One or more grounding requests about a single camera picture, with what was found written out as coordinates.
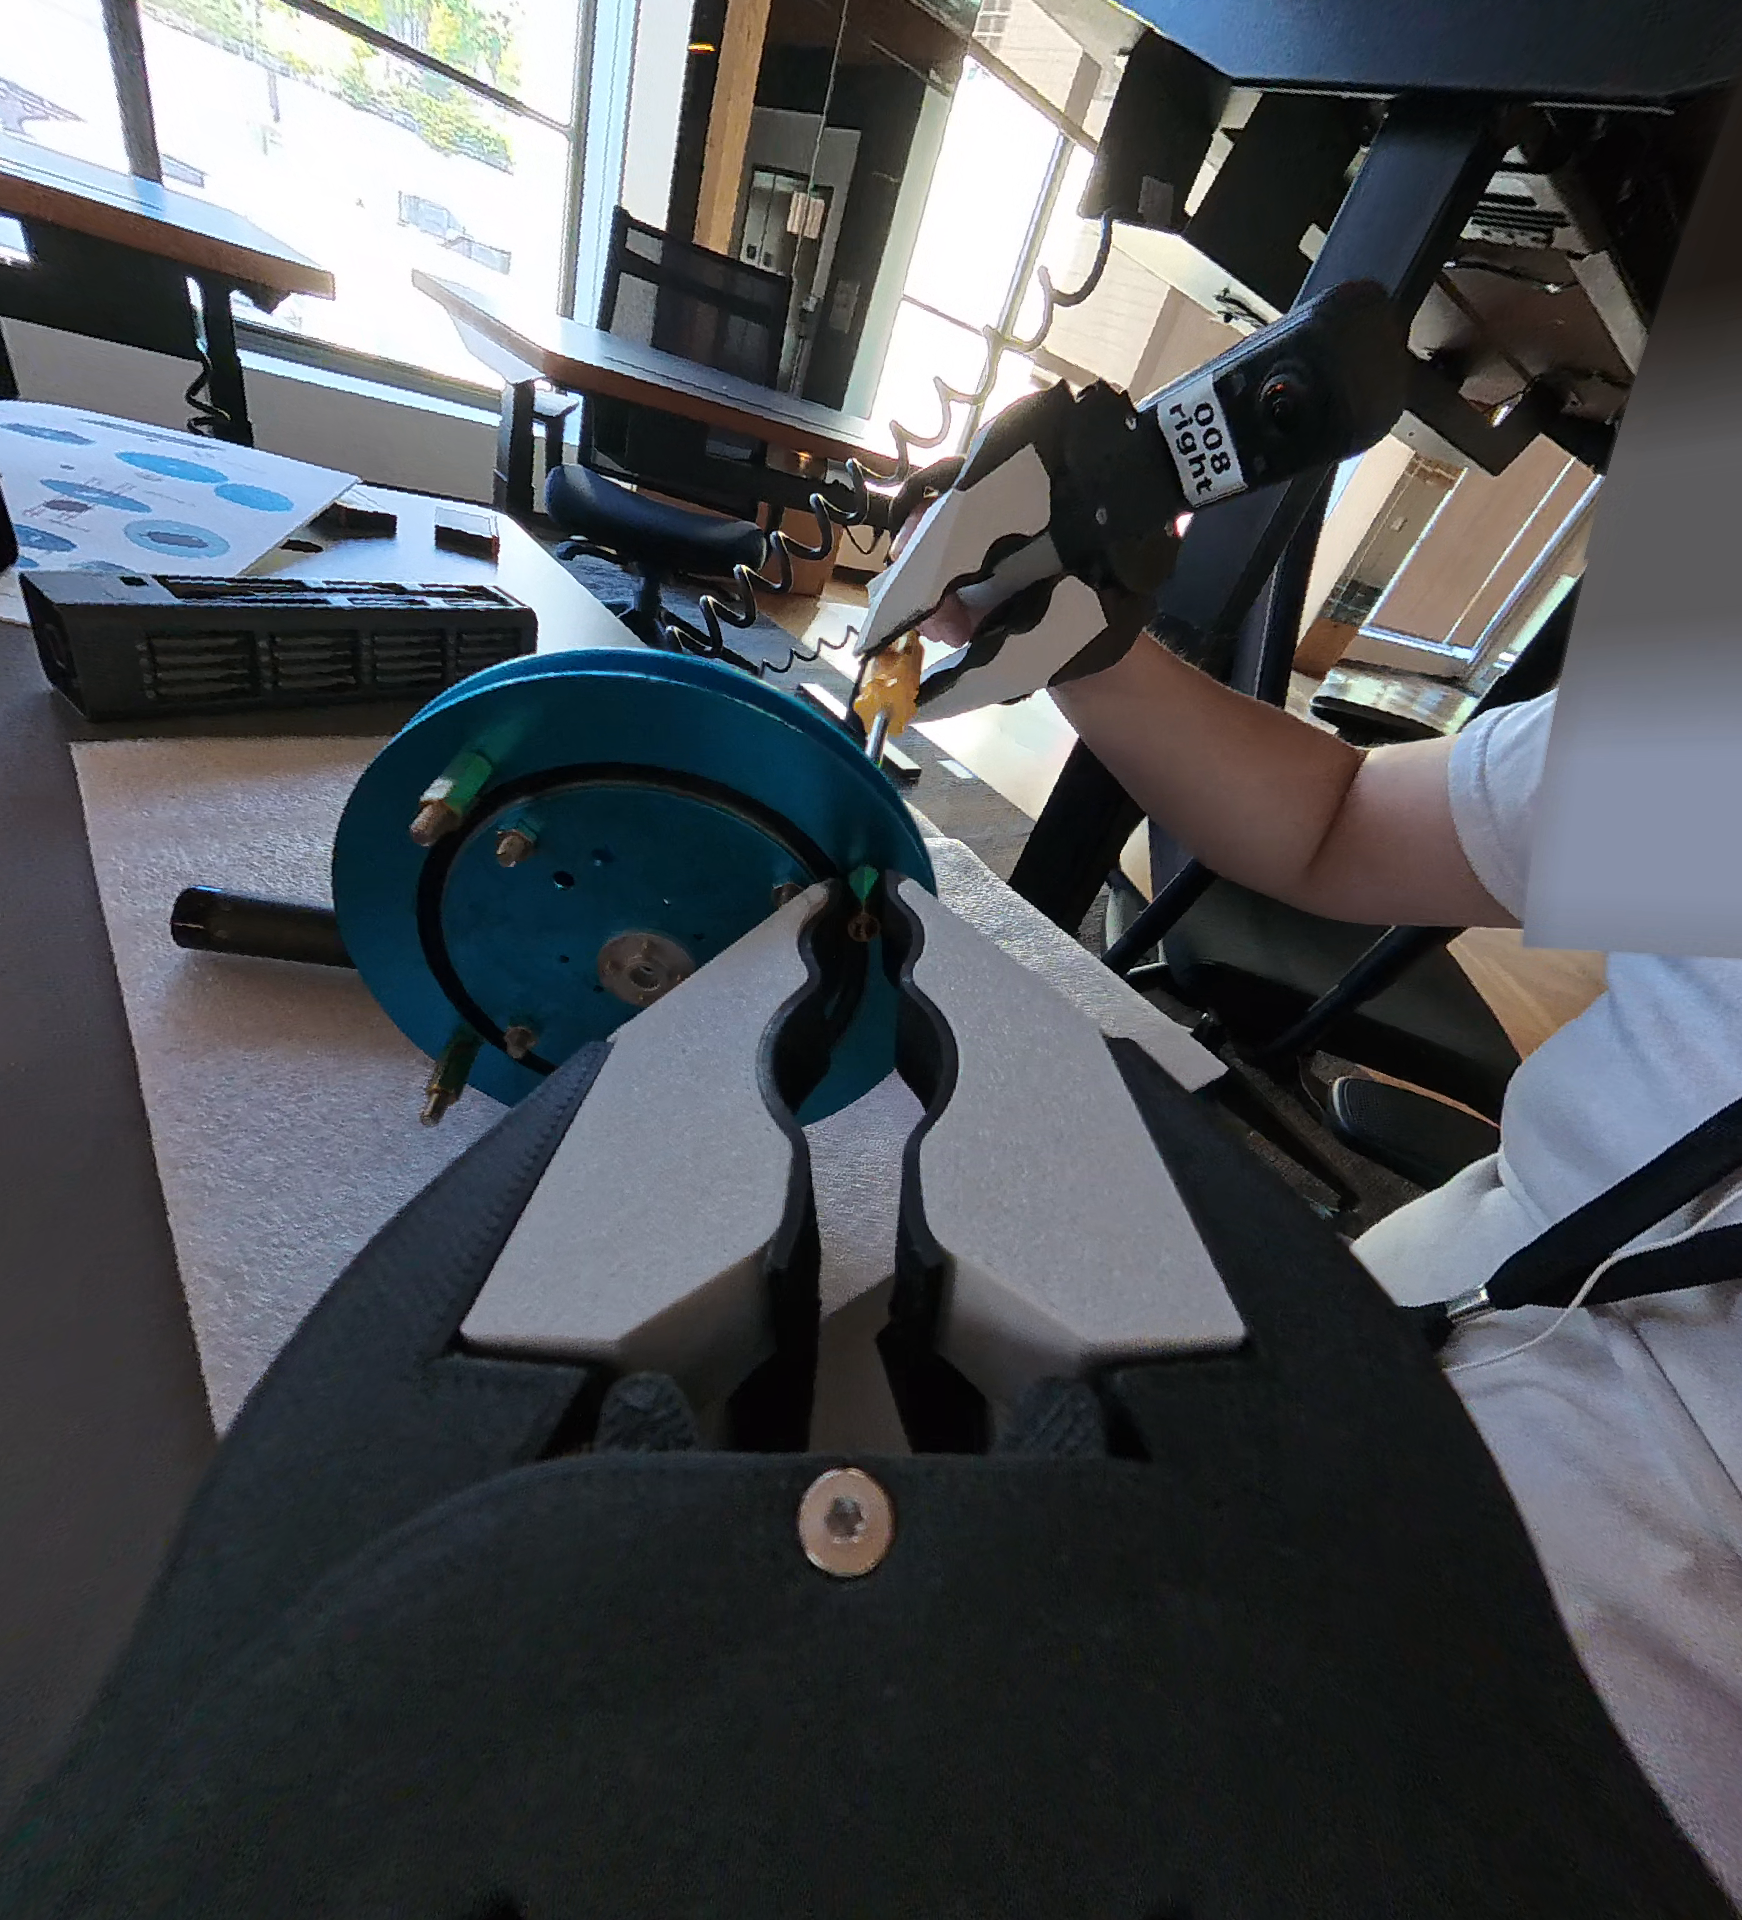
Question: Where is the black lanyard strap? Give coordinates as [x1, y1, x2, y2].
[1416, 1071, 1742, 1351]

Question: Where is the dark blue office chair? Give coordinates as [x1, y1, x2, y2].
[539, 460, 768, 634]

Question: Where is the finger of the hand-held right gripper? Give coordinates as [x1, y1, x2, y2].
[860, 446, 1059, 653]
[919, 541, 1115, 722]

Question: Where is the black framed window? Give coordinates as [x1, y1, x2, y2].
[0, 0, 632, 394]

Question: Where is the black screwdriver bit case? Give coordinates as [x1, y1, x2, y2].
[19, 572, 539, 723]

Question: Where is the blue round metal turntable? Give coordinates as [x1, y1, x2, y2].
[330, 648, 938, 1128]

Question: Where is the brown table with black frame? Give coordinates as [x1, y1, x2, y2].
[0, 128, 335, 453]
[413, 269, 901, 521]

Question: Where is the printed instruction sheet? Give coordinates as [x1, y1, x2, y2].
[0, 395, 362, 626]

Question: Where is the person's right forearm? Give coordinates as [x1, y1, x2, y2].
[1051, 630, 1523, 931]

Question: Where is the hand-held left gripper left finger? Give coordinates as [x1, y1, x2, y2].
[458, 876, 835, 1453]

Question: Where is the person's white shirt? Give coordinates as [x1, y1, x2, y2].
[1352, 691, 1742, 1920]

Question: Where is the yellow-handled screwdriver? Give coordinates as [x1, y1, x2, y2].
[857, 630, 924, 753]

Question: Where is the black office chair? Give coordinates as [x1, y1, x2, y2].
[1110, 855, 1523, 1188]

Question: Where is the white foam sheet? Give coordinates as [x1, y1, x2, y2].
[68, 599, 1232, 1434]

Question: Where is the coiled black cable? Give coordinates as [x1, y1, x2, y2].
[652, 210, 1115, 675]

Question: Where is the black mesh chair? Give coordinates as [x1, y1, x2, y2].
[596, 206, 796, 408]

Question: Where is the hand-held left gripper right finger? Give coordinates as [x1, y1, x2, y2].
[870, 875, 1246, 1453]

